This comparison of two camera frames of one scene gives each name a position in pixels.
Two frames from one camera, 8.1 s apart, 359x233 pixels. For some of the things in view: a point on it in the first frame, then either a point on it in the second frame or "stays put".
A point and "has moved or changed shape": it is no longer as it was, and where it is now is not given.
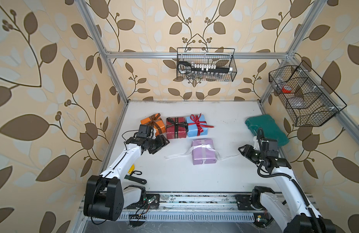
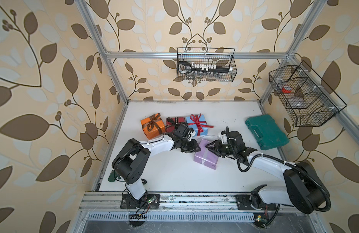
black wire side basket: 311,101 stays put
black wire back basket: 220,67 stays put
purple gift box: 203,151 has moved or changed shape
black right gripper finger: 247,150 → 214,145
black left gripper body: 152,142 → 185,143
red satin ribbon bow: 196,121 stays put
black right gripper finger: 252,156 → 218,153
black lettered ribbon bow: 171,122 stays put
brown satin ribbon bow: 153,117 stays put
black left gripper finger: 154,150 → 188,149
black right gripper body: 260,154 → 227,150
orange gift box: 157,123 stays put
